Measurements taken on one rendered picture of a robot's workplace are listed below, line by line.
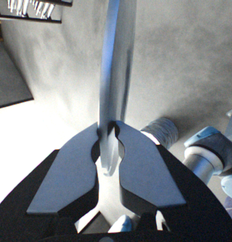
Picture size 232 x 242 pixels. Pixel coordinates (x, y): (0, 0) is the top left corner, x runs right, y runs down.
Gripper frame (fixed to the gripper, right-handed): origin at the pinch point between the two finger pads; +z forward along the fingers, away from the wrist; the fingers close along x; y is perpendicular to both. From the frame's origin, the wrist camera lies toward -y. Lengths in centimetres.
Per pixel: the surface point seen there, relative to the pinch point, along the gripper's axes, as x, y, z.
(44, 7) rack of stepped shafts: -70, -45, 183
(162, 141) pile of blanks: 37, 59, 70
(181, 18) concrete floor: 49, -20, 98
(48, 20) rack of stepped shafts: -72, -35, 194
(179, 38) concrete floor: 49, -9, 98
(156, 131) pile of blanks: 35, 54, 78
